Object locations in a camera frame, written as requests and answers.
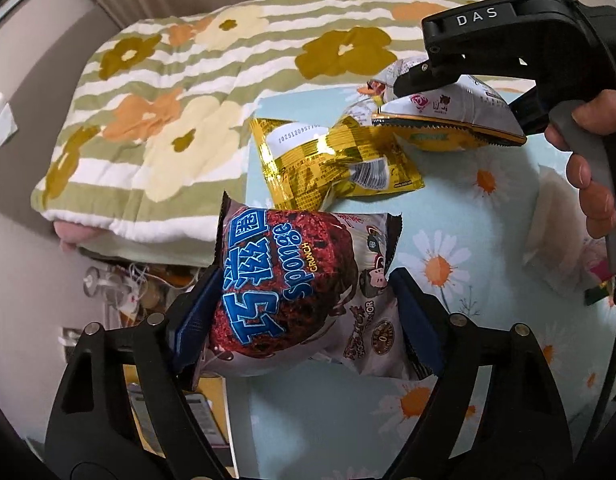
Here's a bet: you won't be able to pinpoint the yellow cardboard box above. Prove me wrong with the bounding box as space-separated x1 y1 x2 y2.
123 365 239 480

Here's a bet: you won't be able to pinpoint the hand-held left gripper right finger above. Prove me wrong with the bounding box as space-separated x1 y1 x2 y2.
388 267 574 480

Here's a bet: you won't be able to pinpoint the small dark green packet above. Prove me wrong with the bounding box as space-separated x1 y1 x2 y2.
583 280 616 306

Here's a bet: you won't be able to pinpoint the person's right hand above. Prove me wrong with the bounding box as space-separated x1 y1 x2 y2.
544 89 616 241

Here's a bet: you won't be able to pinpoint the white grey snack packet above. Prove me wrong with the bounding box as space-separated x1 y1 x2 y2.
365 57 528 153

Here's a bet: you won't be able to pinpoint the tangled white cables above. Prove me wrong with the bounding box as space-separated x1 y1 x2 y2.
108 260 199 311

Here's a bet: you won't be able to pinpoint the wall socket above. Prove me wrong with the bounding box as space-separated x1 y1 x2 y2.
60 326 81 361

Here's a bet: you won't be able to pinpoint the light blue daisy tablecloth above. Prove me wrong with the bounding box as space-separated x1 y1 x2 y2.
227 80 616 480

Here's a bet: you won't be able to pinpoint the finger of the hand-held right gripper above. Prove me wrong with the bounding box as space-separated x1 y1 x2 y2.
507 85 551 136
392 57 461 102

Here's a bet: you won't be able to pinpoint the white paper note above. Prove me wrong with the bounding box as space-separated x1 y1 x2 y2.
0 91 16 150

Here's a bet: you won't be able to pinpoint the gold foil snack packet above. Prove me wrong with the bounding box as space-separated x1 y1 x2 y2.
249 115 425 211

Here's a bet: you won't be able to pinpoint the clear bag with pink seal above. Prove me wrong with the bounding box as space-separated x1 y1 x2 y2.
523 165 616 296

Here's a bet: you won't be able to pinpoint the floral striped blanket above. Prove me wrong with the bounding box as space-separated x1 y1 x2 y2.
30 0 489 241

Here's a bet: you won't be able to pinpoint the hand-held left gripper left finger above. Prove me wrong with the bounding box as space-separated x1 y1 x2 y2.
44 264 229 480

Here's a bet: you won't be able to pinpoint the pink pillow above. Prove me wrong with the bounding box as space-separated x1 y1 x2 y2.
53 220 114 252

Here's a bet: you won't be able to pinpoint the chocolate snack packet blue lettering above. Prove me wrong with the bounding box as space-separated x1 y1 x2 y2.
208 191 424 381

